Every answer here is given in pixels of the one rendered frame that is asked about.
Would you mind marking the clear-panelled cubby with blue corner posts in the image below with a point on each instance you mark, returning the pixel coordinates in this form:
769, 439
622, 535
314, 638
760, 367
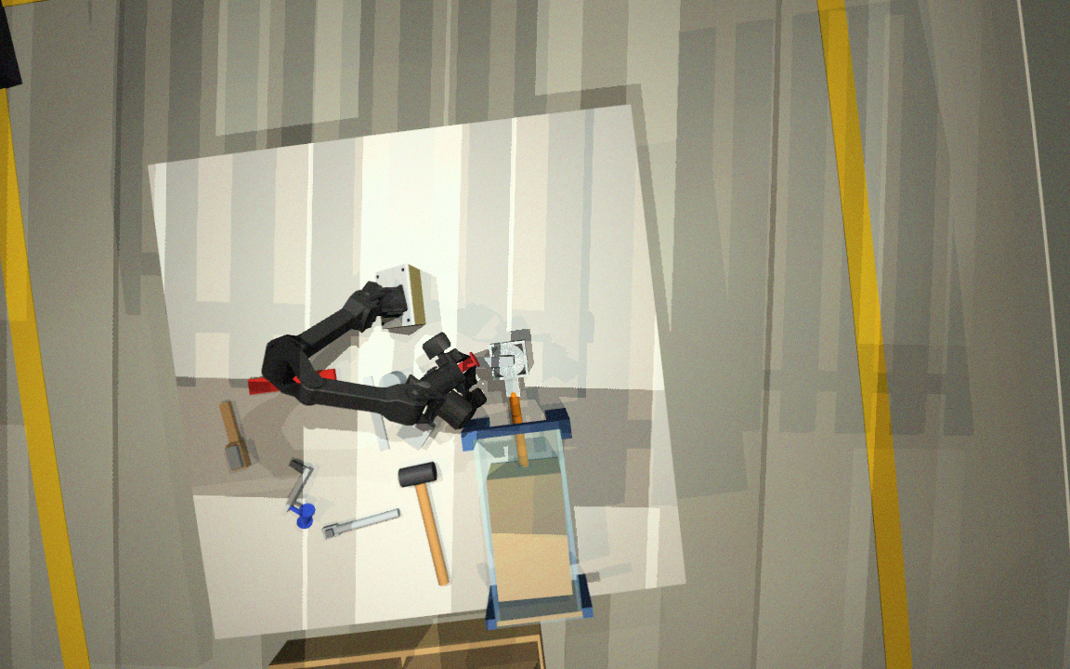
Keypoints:
523, 494

